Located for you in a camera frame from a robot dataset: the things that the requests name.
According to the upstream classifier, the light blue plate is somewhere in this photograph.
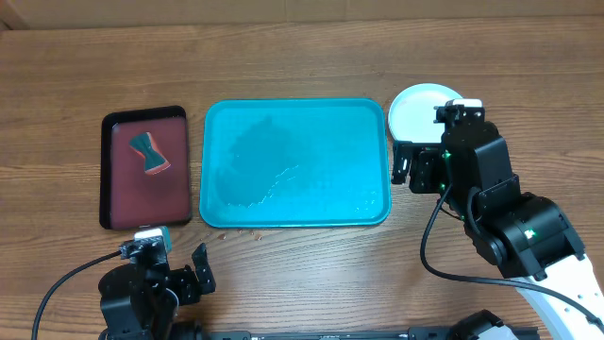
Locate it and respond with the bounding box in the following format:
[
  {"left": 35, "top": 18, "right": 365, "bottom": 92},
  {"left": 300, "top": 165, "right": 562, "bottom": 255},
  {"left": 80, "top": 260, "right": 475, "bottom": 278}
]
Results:
[{"left": 388, "top": 83, "right": 461, "bottom": 144}]

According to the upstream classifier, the dark red black-rimmed tray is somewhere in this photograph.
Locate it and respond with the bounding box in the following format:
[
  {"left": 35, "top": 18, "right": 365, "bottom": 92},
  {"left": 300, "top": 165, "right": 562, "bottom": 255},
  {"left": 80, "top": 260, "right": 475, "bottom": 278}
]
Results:
[{"left": 99, "top": 106, "right": 193, "bottom": 230}]

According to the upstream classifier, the green and red sponge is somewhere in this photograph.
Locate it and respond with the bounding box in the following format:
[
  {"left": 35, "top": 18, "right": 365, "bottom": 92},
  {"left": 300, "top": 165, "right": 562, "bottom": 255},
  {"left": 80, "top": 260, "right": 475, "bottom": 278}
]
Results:
[{"left": 129, "top": 132, "right": 171, "bottom": 176}]

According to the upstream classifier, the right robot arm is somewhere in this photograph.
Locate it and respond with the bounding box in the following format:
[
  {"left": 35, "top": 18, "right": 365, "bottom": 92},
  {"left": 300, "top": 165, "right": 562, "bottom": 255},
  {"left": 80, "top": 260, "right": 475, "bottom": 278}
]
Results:
[{"left": 392, "top": 98, "right": 603, "bottom": 339}]

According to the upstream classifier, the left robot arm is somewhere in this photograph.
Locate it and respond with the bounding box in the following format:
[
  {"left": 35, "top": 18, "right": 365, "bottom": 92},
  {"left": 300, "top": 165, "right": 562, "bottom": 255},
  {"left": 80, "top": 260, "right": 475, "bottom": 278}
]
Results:
[{"left": 98, "top": 227, "right": 216, "bottom": 340}]

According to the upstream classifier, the teal plastic serving tray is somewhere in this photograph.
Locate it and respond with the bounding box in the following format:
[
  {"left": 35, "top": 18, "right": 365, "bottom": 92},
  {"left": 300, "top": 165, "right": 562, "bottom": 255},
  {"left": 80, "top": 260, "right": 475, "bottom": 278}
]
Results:
[{"left": 199, "top": 97, "right": 392, "bottom": 229}]

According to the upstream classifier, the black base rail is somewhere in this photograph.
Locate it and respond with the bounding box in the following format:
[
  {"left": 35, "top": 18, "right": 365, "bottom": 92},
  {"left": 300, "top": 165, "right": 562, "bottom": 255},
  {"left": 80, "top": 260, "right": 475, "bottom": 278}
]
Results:
[{"left": 120, "top": 325, "right": 541, "bottom": 340}]

